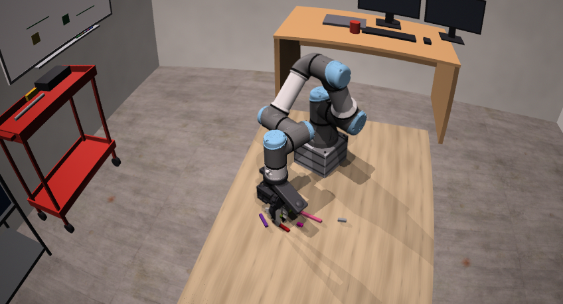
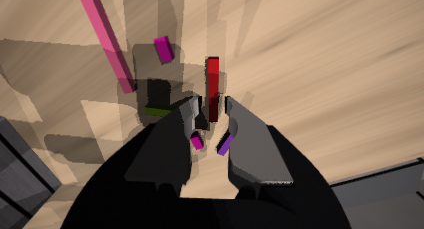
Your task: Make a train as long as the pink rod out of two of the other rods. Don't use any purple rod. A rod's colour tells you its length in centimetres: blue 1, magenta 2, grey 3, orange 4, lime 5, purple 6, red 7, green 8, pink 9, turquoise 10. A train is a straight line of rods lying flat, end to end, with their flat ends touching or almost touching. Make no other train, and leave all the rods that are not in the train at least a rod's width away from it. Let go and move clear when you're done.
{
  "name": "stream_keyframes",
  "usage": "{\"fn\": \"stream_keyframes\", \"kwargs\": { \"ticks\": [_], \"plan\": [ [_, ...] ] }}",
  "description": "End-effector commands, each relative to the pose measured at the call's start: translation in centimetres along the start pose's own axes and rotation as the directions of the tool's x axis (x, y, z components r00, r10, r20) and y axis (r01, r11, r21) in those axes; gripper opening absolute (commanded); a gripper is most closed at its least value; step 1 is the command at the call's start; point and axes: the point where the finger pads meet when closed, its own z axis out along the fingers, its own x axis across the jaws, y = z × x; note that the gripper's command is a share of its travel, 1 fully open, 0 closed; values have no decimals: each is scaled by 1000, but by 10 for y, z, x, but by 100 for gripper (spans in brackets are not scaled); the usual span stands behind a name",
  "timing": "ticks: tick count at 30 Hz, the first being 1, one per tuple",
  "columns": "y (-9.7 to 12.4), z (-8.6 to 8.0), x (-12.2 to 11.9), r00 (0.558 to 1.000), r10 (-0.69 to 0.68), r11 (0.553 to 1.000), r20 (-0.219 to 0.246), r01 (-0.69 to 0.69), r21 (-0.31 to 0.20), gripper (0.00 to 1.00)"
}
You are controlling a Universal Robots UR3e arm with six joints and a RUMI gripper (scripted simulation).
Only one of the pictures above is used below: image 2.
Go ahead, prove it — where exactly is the pink rod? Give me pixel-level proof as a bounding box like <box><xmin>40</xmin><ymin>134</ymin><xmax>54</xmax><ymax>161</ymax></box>
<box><xmin>81</xmin><ymin>0</ymin><xmax>137</xmax><ymax>94</ymax></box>

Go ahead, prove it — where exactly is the lime green rod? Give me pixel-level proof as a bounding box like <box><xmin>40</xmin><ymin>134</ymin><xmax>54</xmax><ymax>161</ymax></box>
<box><xmin>144</xmin><ymin>103</ymin><xmax>178</xmax><ymax>117</ymax></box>

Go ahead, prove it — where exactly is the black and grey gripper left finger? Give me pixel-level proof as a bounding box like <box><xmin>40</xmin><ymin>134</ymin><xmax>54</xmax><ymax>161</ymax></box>
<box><xmin>60</xmin><ymin>95</ymin><xmax>202</xmax><ymax>229</ymax></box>

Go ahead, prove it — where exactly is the red rod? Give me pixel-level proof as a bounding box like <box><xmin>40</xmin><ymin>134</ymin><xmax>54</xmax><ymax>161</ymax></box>
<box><xmin>208</xmin><ymin>57</ymin><xmax>219</xmax><ymax>122</ymax></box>

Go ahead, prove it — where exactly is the purple rod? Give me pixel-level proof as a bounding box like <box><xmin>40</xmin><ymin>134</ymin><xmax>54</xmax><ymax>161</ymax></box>
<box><xmin>217</xmin><ymin>131</ymin><xmax>233</xmax><ymax>156</ymax></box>

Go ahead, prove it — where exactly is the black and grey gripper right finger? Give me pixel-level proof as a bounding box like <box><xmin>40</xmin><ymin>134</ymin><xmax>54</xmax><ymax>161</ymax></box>
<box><xmin>225</xmin><ymin>96</ymin><xmax>352</xmax><ymax>229</ymax></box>

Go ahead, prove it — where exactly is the magenta rod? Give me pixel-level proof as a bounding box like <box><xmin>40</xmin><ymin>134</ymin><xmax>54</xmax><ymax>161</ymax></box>
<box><xmin>190</xmin><ymin>132</ymin><xmax>204</xmax><ymax>150</ymax></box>
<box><xmin>154</xmin><ymin>36</ymin><xmax>175</xmax><ymax>62</ymax></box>

